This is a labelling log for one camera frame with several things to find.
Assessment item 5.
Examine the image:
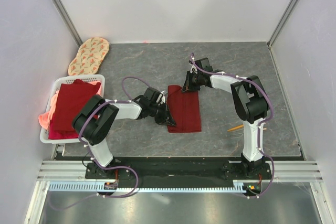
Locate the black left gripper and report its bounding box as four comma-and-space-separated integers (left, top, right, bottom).
149, 101, 176, 127

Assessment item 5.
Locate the red cloth napkin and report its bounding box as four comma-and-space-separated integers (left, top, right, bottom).
167, 85, 202, 133

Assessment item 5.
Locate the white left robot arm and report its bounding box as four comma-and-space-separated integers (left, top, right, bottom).
72, 93, 176, 178

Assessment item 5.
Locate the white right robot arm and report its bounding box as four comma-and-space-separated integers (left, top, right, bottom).
182, 70, 270, 179

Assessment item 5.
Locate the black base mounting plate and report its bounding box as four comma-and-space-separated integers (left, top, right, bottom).
85, 157, 272, 188

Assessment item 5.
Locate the orange plastic fork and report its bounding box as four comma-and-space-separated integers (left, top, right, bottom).
227, 124, 244, 132

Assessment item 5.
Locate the red cloth in basket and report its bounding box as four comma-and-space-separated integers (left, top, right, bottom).
50, 79, 101, 131

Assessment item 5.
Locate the floral oval placemat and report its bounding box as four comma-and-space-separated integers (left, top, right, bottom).
68, 37, 110, 76

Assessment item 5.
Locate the magenta cloth in basket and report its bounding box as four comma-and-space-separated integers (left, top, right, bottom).
49, 129, 78, 140

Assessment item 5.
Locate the salmon pink cloth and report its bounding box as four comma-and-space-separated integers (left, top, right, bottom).
38, 90, 59, 130

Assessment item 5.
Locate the white plastic basket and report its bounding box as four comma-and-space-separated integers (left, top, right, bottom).
38, 74, 105, 144

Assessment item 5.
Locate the white slotted cable duct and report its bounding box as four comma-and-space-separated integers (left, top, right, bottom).
49, 181, 247, 193

